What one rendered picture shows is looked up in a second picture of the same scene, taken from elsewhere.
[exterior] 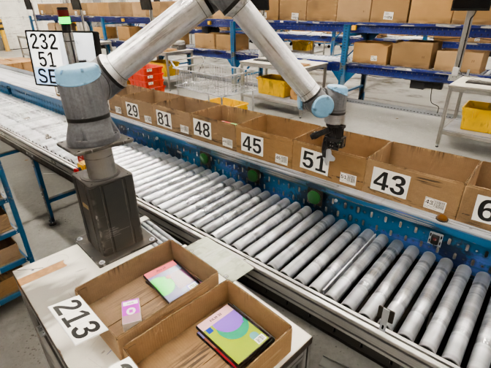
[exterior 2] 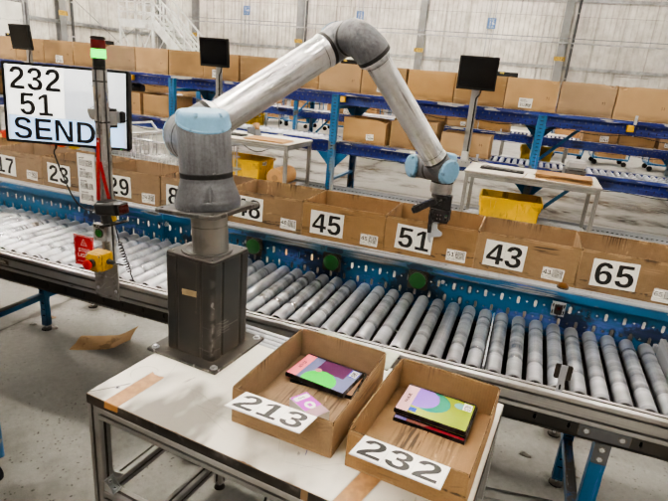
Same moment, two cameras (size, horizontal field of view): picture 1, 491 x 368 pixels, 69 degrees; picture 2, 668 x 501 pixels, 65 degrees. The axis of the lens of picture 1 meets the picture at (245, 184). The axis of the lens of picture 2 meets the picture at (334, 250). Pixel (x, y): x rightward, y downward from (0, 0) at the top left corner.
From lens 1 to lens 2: 81 cm
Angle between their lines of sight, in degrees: 22
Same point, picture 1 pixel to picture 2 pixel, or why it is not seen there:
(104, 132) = (234, 193)
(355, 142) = not seen: hidden behind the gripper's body
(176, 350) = (383, 436)
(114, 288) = (258, 391)
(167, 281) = (321, 374)
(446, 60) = (452, 143)
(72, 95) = (207, 144)
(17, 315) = not seen: outside the picture
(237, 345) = (450, 417)
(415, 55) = not seen: hidden behind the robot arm
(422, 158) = (519, 232)
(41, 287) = (150, 404)
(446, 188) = (564, 255)
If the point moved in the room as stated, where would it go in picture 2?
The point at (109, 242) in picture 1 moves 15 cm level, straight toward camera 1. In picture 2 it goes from (219, 341) to (249, 362)
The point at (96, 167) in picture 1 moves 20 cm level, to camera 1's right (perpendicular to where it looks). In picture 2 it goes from (214, 239) to (280, 237)
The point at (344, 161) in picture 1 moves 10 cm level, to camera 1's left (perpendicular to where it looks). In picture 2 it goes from (451, 236) to (430, 237)
